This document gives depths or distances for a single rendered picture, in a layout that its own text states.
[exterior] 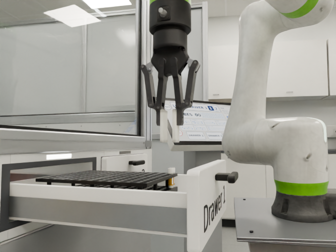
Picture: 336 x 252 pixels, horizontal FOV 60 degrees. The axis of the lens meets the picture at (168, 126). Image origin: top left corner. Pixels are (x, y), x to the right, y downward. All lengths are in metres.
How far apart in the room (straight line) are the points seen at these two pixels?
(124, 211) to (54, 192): 0.13
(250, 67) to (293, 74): 3.07
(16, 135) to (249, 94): 0.62
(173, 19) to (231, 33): 3.84
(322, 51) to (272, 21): 3.17
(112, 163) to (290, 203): 0.47
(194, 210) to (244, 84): 0.58
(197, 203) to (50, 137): 0.36
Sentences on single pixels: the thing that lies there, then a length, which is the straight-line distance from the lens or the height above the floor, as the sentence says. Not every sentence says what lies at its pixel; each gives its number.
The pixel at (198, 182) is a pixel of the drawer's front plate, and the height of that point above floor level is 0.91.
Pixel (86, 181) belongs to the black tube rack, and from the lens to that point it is 0.53.
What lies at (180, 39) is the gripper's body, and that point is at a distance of 0.63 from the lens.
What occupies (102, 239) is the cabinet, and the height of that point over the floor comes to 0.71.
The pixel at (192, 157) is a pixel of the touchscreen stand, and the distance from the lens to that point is 1.47.
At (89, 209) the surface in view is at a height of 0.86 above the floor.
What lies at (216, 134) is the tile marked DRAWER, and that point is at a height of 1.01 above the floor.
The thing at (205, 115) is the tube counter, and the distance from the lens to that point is 1.51.
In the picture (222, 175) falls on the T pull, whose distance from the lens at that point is 0.52.
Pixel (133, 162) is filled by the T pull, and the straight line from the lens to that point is 0.89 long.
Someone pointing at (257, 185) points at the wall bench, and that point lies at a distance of 3.51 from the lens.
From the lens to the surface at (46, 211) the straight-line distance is 0.54.
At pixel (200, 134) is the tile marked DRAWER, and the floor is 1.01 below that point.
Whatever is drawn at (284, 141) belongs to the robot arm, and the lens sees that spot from 0.77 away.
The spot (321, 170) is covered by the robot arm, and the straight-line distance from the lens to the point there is 0.79.
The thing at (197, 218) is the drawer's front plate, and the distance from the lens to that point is 0.40.
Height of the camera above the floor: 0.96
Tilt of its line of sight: 4 degrees up
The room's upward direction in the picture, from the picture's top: straight up
